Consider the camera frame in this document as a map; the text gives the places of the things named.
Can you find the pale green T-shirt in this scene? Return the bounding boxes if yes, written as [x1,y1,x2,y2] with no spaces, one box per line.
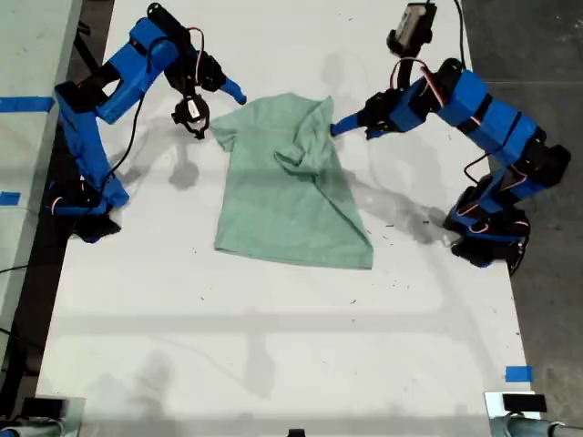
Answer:
[208,92,375,270]

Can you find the black metal strut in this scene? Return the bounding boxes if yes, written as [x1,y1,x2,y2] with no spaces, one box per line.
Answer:
[74,20,104,83]

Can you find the pale grey side table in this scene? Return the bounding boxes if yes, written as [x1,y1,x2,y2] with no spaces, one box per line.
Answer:
[0,0,84,365]

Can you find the long blue tape strip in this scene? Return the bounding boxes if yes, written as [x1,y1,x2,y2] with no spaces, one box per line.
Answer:
[0,96,56,114]

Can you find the white metal plate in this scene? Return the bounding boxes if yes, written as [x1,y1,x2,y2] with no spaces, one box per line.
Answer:
[483,391,537,437]

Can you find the small black box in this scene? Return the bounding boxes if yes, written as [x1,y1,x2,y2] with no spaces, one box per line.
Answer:
[21,397,65,419]
[502,393,547,413]

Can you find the grey tube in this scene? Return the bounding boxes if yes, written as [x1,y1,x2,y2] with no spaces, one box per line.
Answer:
[489,412,583,437]
[0,419,69,437]

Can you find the grey metal plate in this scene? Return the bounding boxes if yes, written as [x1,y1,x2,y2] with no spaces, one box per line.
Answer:
[34,395,87,437]

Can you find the black camera stalk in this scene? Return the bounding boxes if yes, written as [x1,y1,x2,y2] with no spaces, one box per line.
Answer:
[392,54,424,92]
[179,67,201,102]

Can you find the black camera box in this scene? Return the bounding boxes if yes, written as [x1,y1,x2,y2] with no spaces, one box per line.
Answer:
[171,94,211,141]
[385,2,439,58]

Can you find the black camera cable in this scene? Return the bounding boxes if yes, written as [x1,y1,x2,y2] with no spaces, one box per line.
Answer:
[105,40,154,177]
[425,0,470,74]

